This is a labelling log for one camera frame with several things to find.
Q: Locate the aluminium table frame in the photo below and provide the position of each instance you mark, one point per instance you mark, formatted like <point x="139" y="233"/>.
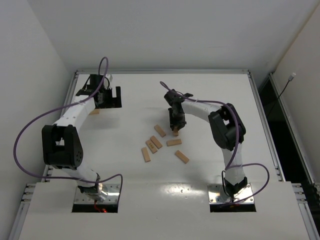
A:
<point x="166" y="199"/>

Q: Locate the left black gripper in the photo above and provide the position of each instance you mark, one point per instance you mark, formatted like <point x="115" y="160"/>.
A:
<point x="110" y="100"/>

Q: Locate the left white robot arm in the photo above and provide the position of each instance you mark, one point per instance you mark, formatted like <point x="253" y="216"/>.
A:
<point x="62" y="148"/>

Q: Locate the metal base plate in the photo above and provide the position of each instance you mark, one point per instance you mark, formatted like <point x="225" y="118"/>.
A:
<point x="217" y="196"/>
<point x="110" y="193"/>

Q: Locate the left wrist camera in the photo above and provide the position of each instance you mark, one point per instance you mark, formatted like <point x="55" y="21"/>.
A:
<point x="109" y="77"/>

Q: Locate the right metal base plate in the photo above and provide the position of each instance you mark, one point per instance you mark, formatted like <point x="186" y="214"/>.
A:
<point x="217" y="196"/>

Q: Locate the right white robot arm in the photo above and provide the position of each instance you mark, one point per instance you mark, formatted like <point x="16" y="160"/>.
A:
<point x="227" y="130"/>

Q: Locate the wood block with print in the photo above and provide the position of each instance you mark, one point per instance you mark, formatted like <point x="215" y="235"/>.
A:
<point x="151" y="146"/>

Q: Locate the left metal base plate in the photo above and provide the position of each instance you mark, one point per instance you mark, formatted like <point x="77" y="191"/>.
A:
<point x="110" y="193"/>

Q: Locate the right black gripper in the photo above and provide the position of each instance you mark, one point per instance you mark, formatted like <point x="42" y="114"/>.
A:
<point x="177" y="122"/>

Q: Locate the wood block numbered twelve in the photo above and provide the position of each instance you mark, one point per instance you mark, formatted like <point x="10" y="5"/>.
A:
<point x="156" y="142"/>

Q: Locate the wooden block box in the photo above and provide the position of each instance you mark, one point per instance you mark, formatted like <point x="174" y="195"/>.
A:
<point x="95" y="112"/>

